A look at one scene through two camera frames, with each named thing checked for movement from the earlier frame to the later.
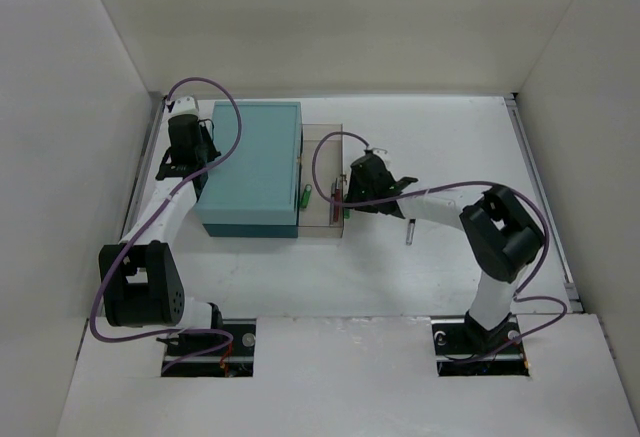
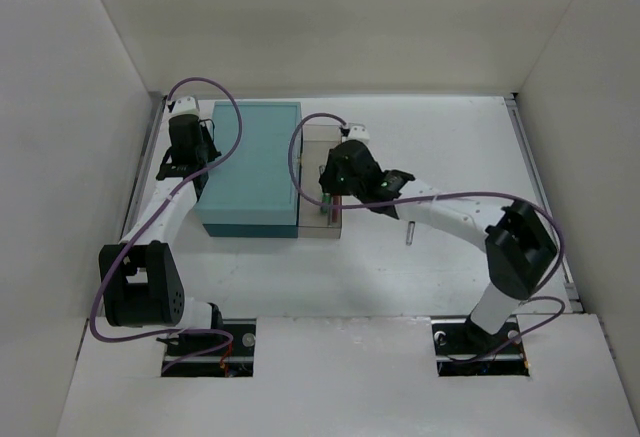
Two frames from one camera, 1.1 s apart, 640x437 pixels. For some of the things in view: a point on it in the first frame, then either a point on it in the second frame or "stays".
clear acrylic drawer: [314, 219] stays
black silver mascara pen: [410, 232] stays
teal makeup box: [255, 192] stays
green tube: [306, 195] -> [326, 199]
